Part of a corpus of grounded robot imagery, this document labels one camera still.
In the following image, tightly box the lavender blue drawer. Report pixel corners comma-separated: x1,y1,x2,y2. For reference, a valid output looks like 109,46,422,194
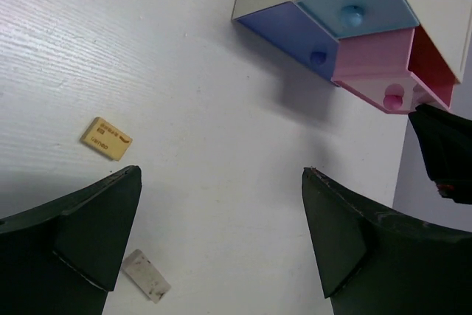
235,1,339,81

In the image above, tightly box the yellow eraser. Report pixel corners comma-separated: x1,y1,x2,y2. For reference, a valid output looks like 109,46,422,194
80,117,133,161

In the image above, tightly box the pink drawer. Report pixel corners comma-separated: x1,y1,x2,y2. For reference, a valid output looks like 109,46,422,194
331,26,457,114

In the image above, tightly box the light blue drawer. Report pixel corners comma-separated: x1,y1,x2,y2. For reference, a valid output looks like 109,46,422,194
296,0,420,39

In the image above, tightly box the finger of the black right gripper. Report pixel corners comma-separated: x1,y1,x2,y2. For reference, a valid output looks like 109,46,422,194
409,104,471,204

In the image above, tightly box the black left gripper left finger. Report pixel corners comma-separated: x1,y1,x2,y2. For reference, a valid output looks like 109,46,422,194
1,165,142,314

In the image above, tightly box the grey white eraser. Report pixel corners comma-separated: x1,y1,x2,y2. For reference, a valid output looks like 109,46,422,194
121,249,171,304

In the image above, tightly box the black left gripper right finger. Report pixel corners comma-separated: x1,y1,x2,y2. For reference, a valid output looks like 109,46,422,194
302,167,471,314

